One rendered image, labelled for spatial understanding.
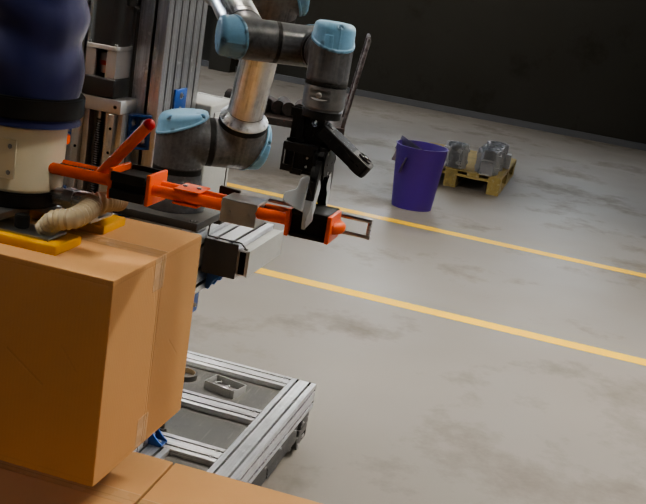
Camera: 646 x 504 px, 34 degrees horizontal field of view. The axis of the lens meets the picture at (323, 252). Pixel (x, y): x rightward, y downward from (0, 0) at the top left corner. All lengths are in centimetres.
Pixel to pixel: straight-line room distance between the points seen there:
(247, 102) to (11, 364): 83
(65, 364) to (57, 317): 9
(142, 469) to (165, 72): 98
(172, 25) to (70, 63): 69
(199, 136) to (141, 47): 33
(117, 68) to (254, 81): 39
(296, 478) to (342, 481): 16
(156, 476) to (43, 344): 51
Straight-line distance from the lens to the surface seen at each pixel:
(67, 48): 202
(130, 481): 230
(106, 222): 214
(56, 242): 197
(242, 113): 243
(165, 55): 265
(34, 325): 195
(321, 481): 356
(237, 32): 188
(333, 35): 182
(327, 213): 187
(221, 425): 335
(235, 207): 191
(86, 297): 188
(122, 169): 202
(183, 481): 232
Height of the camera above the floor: 166
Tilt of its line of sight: 16 degrees down
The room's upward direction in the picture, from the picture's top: 9 degrees clockwise
